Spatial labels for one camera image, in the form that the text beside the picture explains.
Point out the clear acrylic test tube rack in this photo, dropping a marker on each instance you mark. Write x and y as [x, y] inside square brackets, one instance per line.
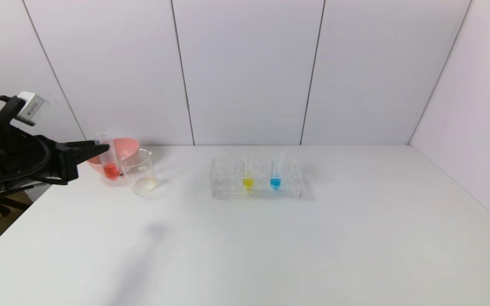
[262, 192]

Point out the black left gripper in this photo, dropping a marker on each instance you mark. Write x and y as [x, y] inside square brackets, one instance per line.
[69, 162]

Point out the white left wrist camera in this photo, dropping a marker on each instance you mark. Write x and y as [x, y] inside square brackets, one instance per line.
[31, 106]

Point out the pink bowl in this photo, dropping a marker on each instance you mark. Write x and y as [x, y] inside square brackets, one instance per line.
[128, 148]

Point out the test tube with yellow pigment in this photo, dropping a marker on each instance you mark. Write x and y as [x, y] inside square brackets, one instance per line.
[248, 182]

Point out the test tube with red pigment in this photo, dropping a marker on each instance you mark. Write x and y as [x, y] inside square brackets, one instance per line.
[111, 170]

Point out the clear glass beaker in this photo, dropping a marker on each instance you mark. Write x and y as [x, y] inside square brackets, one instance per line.
[141, 178]

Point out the test tube with blue pigment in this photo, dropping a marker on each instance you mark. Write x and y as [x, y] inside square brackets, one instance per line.
[275, 182]

